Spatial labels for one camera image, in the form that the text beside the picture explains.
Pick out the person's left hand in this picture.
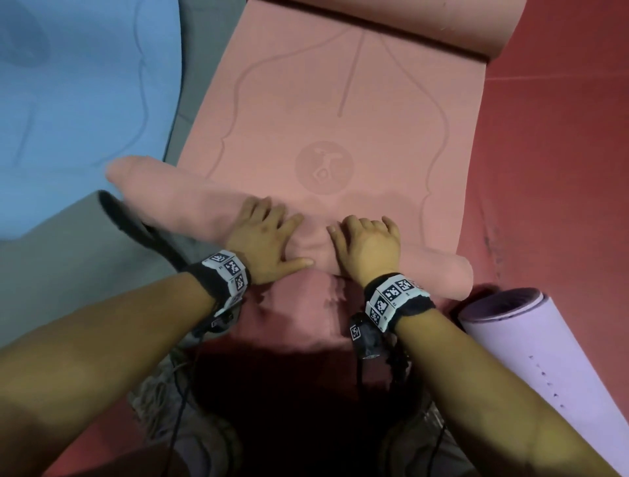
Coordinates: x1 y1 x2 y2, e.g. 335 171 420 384
223 197 315 286

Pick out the person's right hand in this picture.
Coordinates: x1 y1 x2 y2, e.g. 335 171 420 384
326 215 402 289

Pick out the pink yoga mat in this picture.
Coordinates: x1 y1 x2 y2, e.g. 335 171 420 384
105 0 527 301

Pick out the person's left forearm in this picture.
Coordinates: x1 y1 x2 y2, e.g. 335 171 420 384
0 270 218 477

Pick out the person's right forearm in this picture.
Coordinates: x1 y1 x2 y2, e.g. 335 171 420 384
393 307 621 477

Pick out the black marker wristband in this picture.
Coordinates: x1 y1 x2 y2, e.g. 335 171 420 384
363 272 437 336
187 250 252 316

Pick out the grey yoga mat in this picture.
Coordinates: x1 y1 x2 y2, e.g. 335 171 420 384
0 0 246 347

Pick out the grey sneaker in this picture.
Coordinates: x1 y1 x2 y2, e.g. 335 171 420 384
381 393 475 477
129 351 244 477

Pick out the rolled purple yoga mat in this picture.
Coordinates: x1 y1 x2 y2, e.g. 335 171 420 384
458 288 629 460

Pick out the blue yoga mat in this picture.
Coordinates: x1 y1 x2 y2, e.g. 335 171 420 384
0 0 183 242

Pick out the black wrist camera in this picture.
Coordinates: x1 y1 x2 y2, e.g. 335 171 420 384
194 295 245 337
348 312 398 363

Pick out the black cable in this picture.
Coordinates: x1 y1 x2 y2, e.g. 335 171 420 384
351 356 367 400
164 328 207 453

